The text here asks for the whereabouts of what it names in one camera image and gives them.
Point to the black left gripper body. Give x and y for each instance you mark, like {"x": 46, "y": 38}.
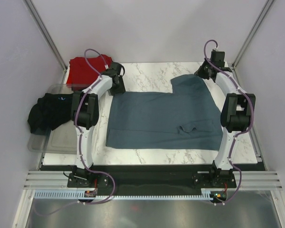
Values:
{"x": 118, "y": 88}

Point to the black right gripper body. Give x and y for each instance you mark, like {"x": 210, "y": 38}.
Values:
{"x": 203, "y": 71}

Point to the blue-grey t-shirt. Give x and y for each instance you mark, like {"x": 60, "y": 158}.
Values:
{"x": 186, "y": 118}

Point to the black t-shirt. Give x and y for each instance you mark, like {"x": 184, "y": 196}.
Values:
{"x": 50, "y": 112}

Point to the clear plastic bin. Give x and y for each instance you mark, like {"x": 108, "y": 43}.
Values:
{"x": 60, "y": 140}

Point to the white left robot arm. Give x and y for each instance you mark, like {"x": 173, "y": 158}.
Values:
{"x": 85, "y": 110}

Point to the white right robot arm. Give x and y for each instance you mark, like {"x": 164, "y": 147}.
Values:
{"x": 237, "y": 113}

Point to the folded red t-shirt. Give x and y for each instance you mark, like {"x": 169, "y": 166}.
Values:
{"x": 81, "y": 74}

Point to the aluminium corner frame post right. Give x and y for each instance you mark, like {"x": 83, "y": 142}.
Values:
{"x": 255, "y": 28}

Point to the aluminium corner frame post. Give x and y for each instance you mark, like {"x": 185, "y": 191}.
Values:
{"x": 42, "y": 27}
{"x": 255, "y": 28}

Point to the aluminium corner frame post left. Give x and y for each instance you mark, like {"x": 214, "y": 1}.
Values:
{"x": 42, "y": 27}

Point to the white slotted cable duct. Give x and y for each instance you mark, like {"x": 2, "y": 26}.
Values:
{"x": 127, "y": 193}

